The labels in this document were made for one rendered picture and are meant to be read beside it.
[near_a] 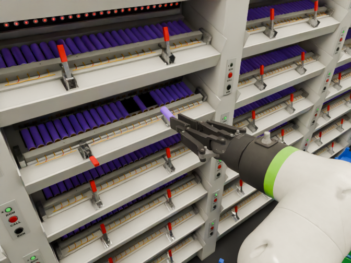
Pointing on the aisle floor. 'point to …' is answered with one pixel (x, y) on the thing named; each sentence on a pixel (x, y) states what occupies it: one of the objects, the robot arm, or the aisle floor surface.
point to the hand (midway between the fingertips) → (184, 124)
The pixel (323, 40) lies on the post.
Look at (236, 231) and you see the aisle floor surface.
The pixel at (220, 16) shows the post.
